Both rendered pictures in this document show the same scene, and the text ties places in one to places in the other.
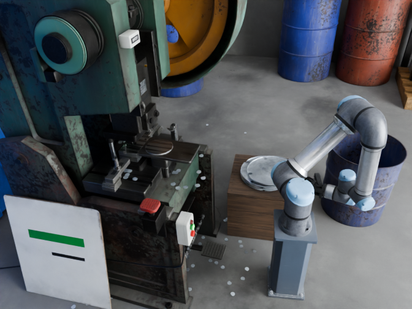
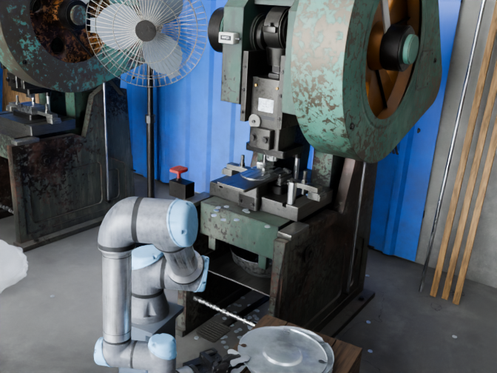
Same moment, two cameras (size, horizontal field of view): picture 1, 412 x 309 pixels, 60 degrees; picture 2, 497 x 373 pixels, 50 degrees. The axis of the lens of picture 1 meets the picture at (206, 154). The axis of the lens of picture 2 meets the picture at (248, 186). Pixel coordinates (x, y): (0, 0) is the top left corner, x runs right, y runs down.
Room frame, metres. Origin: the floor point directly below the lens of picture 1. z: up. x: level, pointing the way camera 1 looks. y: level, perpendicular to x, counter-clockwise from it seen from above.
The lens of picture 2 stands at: (1.86, -1.81, 1.47)
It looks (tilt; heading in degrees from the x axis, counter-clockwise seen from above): 20 degrees down; 106
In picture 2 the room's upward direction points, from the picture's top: 3 degrees clockwise
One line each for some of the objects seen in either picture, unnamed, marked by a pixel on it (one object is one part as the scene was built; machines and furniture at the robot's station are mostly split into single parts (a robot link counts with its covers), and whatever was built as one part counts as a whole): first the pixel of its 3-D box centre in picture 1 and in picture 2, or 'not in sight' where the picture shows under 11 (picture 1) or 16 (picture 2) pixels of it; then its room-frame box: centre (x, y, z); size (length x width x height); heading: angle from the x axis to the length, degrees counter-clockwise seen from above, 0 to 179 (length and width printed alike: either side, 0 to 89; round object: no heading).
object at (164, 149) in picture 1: (170, 160); (248, 192); (1.31, 0.16, 0.72); 0.25 x 0.14 x 0.14; 71
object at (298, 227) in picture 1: (295, 216); (146, 298); (1.13, -0.40, 0.50); 0.15 x 0.15 x 0.10
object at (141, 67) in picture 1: (133, 92); (271, 110); (1.35, 0.29, 1.04); 0.17 x 0.15 x 0.30; 71
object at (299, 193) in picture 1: (298, 196); (148, 268); (1.14, -0.39, 0.62); 0.13 x 0.12 x 0.14; 12
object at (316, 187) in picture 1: (313, 188); (205, 369); (1.41, -0.56, 0.42); 0.12 x 0.09 x 0.08; 56
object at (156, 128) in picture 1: (149, 129); (306, 183); (1.52, 0.28, 0.76); 0.17 x 0.06 x 0.10; 161
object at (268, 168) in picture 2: (135, 147); (271, 174); (1.36, 0.32, 0.76); 0.15 x 0.09 x 0.05; 161
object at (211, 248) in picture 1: (173, 243); (245, 311); (1.32, 0.20, 0.14); 0.59 x 0.10 x 0.05; 71
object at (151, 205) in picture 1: (151, 211); (178, 176); (0.98, 0.22, 0.72); 0.07 x 0.06 x 0.08; 71
